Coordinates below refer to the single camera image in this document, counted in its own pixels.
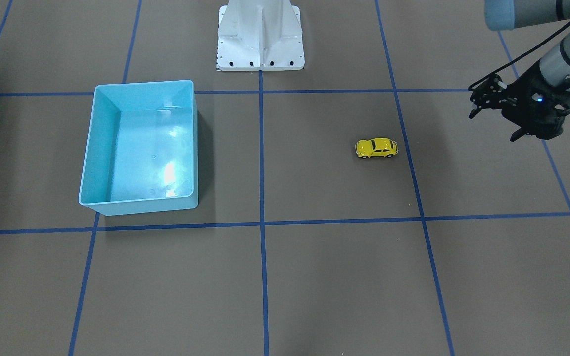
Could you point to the light blue plastic bin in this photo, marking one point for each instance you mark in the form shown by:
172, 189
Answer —
141, 153

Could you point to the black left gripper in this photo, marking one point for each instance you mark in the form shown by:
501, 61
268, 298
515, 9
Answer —
519, 97

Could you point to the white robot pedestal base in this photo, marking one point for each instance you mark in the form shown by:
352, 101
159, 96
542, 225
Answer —
260, 35

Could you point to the yellow beetle toy car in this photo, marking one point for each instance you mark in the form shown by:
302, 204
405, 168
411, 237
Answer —
377, 147

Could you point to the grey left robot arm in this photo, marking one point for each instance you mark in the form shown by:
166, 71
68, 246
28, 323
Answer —
518, 14

